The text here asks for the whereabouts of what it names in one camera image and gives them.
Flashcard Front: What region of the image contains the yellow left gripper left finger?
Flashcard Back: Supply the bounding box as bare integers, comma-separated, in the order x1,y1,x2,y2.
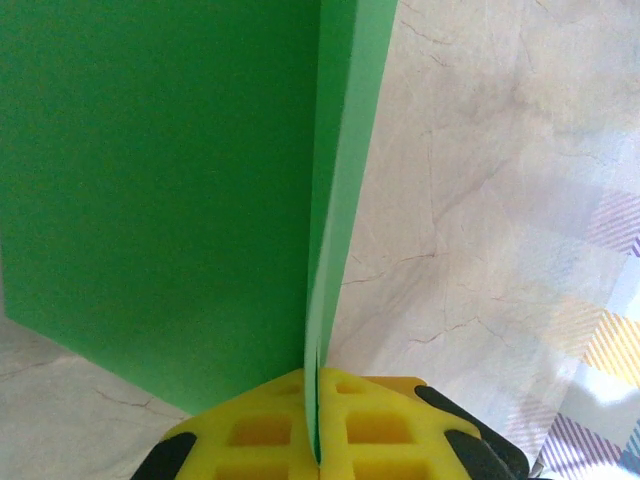
130,368,321,480

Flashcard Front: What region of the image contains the green square paper sheet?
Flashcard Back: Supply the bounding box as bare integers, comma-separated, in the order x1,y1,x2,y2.
0,0,400,464

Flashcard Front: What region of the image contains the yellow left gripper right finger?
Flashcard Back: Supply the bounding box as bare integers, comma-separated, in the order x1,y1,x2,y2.
317,367,531,480

